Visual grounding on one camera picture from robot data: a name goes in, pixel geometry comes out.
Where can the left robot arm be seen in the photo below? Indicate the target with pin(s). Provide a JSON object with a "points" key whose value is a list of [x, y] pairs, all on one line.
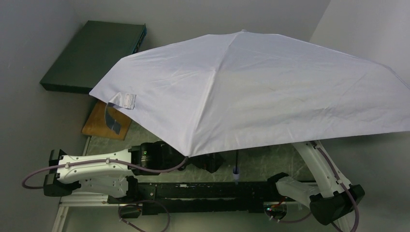
{"points": [[115, 173]]}

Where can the dark network switch box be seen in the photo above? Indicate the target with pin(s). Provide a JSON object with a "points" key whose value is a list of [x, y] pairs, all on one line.
{"points": [[90, 54]]}

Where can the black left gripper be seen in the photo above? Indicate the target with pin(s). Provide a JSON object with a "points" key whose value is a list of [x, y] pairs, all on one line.
{"points": [[211, 163]]}

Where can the wooden board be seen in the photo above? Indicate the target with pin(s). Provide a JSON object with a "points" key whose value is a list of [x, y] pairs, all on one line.
{"points": [[96, 126]]}

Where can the aluminium frame rail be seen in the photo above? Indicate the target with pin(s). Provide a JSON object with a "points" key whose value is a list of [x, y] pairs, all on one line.
{"points": [[76, 201]]}

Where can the lilac umbrella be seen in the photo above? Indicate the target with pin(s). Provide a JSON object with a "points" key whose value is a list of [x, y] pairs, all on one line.
{"points": [[222, 92]]}

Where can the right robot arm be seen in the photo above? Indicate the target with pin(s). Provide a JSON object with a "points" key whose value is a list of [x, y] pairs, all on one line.
{"points": [[333, 200]]}

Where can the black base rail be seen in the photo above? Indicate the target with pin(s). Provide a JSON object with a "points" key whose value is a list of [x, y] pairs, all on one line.
{"points": [[253, 197]]}

